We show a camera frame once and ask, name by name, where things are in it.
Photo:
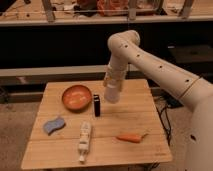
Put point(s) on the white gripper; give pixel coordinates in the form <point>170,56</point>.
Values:
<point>114,76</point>

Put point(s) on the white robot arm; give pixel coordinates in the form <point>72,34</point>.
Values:
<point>192,91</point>

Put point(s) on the black eraser block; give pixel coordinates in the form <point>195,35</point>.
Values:
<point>97,106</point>

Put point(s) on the orange bowl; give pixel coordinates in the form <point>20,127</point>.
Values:
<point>77,97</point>

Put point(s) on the white tube bottle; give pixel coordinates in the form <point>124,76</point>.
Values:
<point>84,140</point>

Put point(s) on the wooden table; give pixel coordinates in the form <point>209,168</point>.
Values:
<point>134,113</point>

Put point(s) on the orange carrot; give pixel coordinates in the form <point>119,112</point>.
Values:
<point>131,137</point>

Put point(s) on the blue wavy sponge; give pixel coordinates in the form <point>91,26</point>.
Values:
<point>50,126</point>

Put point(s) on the black box on right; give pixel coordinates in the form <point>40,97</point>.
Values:
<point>196,58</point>

